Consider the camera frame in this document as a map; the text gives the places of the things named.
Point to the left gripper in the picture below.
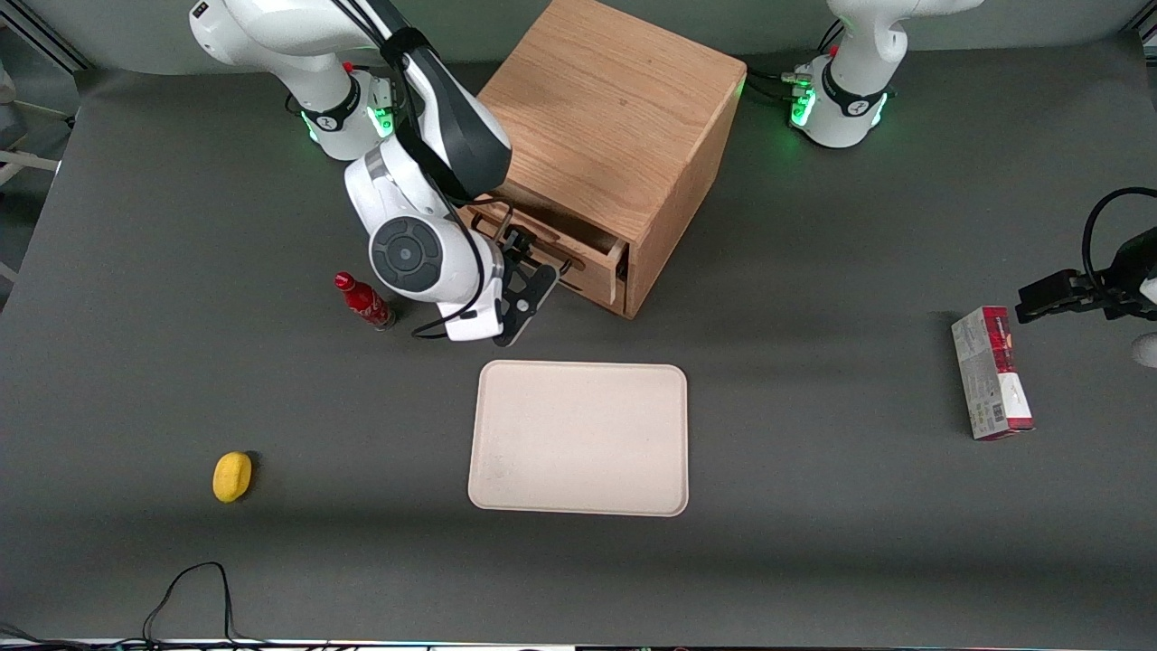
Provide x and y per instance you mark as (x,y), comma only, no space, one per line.
(1129,271)

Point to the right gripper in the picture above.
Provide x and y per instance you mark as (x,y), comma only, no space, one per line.
(512,242)

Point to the wooden drawer with bare inside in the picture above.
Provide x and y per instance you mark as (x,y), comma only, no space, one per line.
(597,271)

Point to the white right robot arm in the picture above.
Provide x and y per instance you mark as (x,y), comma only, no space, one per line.
(416,253)

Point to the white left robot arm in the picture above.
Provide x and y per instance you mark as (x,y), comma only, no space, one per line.
(859,54)

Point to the wooden drawer cabinet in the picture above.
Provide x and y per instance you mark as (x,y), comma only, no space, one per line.
(624,90)

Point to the grey and red carton box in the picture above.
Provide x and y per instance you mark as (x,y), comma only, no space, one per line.
(990,380)

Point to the red soda bottle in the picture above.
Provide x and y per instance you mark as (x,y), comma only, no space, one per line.
(366,303)

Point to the beige plastic tray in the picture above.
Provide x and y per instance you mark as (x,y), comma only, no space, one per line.
(578,438)

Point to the yellow lemon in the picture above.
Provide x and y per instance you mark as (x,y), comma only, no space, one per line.
(231,476)

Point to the white frame stand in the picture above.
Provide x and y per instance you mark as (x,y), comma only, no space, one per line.
(27,161)

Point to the dark aluminium rail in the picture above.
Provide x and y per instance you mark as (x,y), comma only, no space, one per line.
(54,45)

